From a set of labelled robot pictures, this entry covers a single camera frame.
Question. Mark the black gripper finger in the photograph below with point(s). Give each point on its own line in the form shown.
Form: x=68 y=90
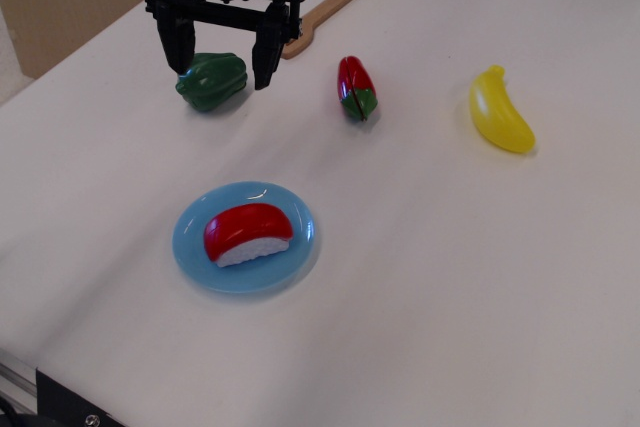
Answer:
x=175 y=39
x=272 y=34

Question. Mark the red and white toy sushi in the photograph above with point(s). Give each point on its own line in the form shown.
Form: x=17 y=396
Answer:
x=246 y=232

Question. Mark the blue plate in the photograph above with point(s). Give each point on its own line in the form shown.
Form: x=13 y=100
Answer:
x=262 y=274

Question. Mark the green toy bell pepper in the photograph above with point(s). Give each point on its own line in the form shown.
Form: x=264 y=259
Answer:
x=212 y=79

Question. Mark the wooden toy spatula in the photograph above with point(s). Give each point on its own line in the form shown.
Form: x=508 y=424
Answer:
x=311 y=21

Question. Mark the red and green toy chili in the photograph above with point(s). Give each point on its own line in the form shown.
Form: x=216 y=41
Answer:
x=356 y=91

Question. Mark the yellow toy banana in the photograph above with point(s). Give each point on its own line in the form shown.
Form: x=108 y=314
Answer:
x=494 y=115

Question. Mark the aluminium frame rail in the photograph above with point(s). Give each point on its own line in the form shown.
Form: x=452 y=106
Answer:
x=18 y=383

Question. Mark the black corner bracket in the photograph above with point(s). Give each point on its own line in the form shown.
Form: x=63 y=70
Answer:
x=64 y=406

